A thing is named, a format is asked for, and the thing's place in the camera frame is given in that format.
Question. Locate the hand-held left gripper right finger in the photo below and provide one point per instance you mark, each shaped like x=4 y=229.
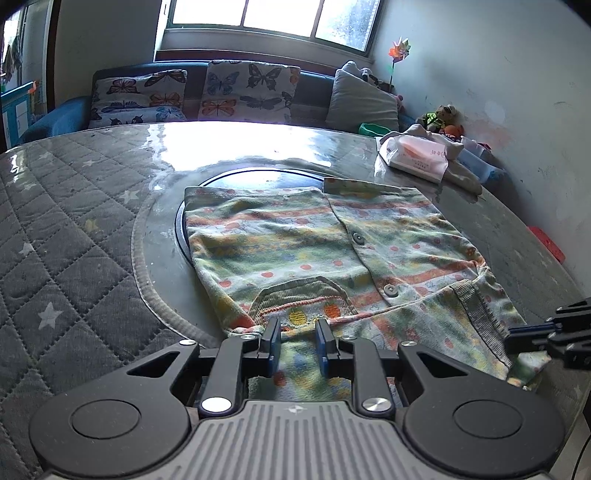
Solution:
x=323 y=348

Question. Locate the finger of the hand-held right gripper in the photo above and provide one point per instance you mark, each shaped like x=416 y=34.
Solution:
x=572 y=318
x=568 y=346

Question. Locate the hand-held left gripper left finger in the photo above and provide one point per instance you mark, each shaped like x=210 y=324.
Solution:
x=275 y=346

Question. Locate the green patterned baby shirt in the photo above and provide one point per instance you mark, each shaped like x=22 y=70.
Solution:
x=300 y=240

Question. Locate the red plastic stool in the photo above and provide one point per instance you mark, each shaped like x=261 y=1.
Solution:
x=547 y=242

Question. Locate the round black induction cooktop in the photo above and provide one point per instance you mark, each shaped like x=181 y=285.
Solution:
x=258 y=177

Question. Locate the cream cloth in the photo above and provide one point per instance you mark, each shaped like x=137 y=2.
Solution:
x=461 y=177

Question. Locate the clear plastic storage box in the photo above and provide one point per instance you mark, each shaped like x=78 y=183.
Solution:
x=480 y=161

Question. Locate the pink white tissue pack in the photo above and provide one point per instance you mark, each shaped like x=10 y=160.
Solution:
x=415 y=154

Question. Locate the orange plush toy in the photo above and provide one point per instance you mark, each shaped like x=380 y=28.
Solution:
x=453 y=131

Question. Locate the green plastic bowl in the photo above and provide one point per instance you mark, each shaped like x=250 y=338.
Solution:
x=374 y=129

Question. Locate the brown plush bear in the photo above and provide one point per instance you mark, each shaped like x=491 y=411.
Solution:
x=441 y=117

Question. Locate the grey pillow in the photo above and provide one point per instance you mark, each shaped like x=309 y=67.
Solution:
x=360 y=101

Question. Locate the large butterfly print cushion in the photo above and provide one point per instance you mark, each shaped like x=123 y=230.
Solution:
x=249 y=92

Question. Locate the blue sofa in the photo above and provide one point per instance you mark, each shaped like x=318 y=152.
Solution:
x=309 y=92

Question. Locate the black white plush toy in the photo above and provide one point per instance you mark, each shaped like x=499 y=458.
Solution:
x=371 y=77

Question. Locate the long butterfly print cushion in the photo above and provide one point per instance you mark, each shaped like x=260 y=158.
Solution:
x=134 y=99

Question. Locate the colourful pinwheel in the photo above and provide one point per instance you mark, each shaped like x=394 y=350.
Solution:
x=399 y=50

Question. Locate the window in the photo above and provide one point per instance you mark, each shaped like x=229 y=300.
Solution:
x=277 y=16

